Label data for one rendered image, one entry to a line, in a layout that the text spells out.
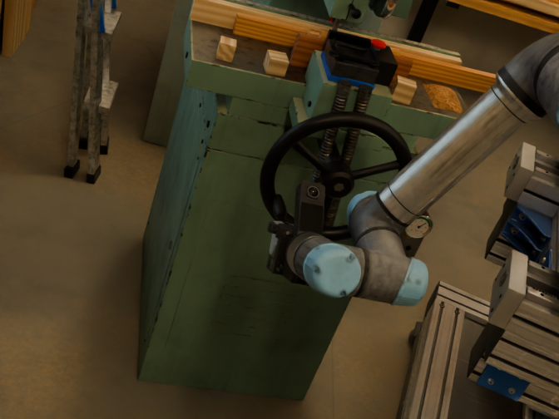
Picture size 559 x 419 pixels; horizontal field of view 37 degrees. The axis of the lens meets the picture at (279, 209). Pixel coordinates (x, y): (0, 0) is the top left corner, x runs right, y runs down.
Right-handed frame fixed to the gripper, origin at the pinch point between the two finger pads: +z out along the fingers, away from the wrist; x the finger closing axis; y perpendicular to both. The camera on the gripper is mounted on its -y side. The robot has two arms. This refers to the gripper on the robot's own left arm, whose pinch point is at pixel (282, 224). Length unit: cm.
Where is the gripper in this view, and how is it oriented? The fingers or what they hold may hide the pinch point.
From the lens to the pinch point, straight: 154.7
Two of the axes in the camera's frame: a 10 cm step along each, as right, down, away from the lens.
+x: 9.5, 2.0, 2.6
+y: -2.3, 9.7, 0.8
